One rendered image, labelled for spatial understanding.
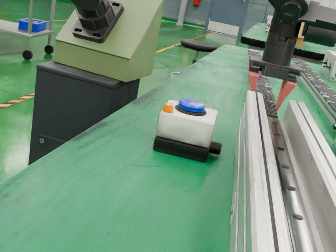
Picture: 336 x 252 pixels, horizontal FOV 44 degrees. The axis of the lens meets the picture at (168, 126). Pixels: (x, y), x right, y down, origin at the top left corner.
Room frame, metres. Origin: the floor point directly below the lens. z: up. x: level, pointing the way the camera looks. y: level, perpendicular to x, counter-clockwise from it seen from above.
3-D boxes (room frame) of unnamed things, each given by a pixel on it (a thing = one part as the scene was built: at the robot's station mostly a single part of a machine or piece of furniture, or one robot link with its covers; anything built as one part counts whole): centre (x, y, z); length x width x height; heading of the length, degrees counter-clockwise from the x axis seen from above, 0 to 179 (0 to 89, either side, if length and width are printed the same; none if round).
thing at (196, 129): (0.60, -0.04, 0.81); 0.10 x 0.08 x 0.06; 84
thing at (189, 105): (0.60, -0.03, 0.84); 0.04 x 0.04 x 0.02
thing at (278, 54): (0.86, -0.19, 0.92); 0.10 x 0.07 x 0.07; 83
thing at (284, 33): (0.86, -0.19, 0.98); 0.07 x 0.06 x 0.07; 79
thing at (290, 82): (0.86, -0.20, 0.85); 0.07 x 0.07 x 0.09; 83
